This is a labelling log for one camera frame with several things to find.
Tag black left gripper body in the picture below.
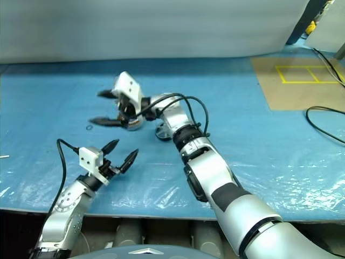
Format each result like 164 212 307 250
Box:
98 159 123 181

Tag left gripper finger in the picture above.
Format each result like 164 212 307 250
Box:
119 148 140 173
101 139 120 156

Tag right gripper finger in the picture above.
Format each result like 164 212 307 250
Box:
96 89 120 100
88 116 122 128

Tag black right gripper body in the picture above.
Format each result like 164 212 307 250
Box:
117 96 141 127

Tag silver motor housing copper windings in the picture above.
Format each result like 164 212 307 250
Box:
121 118 147 132

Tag spoked rotor with shaft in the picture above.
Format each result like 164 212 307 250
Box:
154 122 175 142

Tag blue plastic table cover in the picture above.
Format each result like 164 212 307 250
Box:
0 43 345 220

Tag grey rounded cylinder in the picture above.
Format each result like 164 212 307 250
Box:
191 220 226 259
115 219 145 248

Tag grey robot torso cover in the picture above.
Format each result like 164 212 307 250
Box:
66 243 214 259

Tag brown cardboard sheet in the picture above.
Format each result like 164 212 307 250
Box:
250 56 345 111

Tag white panel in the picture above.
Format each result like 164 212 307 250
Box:
305 0 345 53

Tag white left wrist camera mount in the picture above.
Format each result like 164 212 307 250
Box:
78 146 111 186

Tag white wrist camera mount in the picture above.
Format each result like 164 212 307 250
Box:
78 146 111 186
112 71 144 114

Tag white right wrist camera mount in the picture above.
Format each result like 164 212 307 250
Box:
112 71 144 114

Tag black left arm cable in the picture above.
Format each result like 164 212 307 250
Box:
47 138 81 218

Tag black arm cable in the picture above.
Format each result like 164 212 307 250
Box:
47 138 81 218
134 92 211 138

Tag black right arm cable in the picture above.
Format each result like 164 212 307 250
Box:
134 92 211 138

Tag thick black looped cable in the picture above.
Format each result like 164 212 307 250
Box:
305 105 345 147

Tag thin black cable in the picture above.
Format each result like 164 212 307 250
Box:
312 47 345 87

